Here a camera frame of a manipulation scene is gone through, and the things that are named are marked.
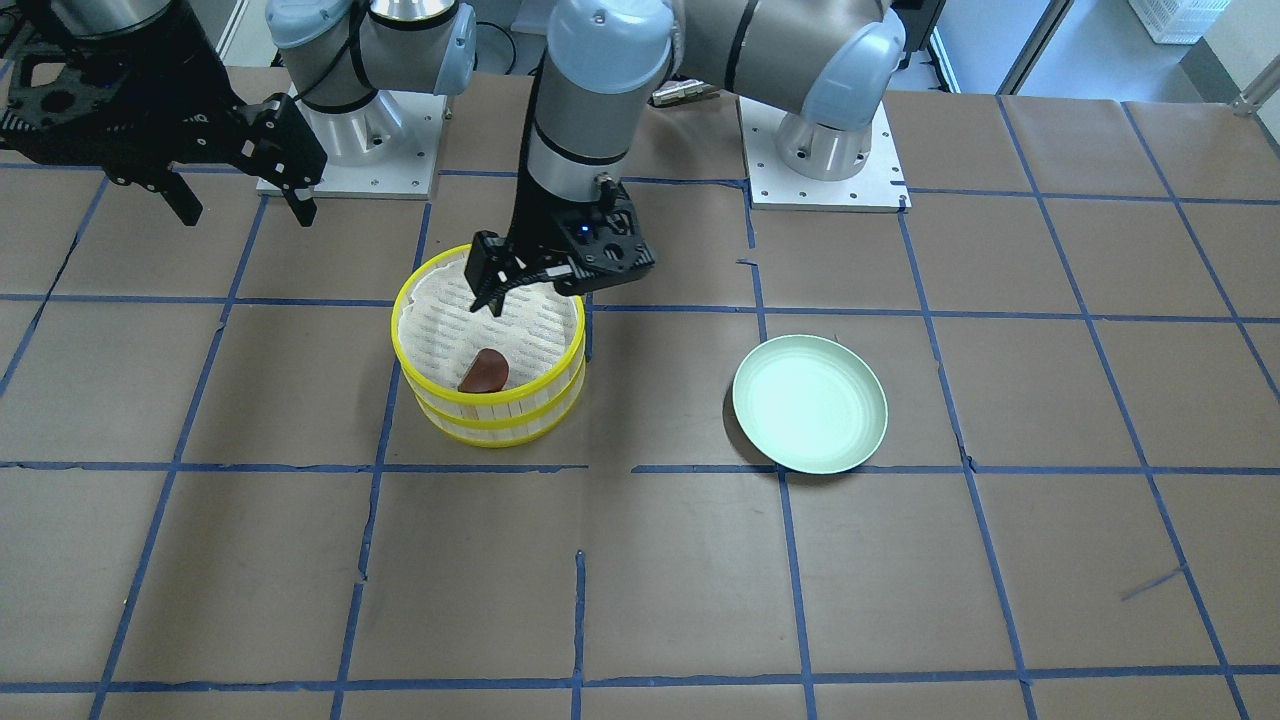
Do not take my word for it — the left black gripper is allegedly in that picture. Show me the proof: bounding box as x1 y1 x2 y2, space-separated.
463 176 657 318

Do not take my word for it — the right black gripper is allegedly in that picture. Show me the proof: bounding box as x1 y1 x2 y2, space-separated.
3 1 326 227

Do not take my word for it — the yellow steamer layer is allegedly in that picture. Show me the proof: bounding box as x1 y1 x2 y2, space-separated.
410 369 586 448
390 245 586 405

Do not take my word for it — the brown bun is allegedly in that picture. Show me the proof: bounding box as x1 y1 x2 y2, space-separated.
457 348 511 395

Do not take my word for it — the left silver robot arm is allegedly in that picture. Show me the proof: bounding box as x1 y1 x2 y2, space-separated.
463 1 908 316

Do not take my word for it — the light green plate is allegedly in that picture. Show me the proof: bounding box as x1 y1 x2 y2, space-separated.
731 334 890 475

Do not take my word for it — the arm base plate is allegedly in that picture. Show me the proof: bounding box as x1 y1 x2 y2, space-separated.
739 97 913 213
302 90 451 200

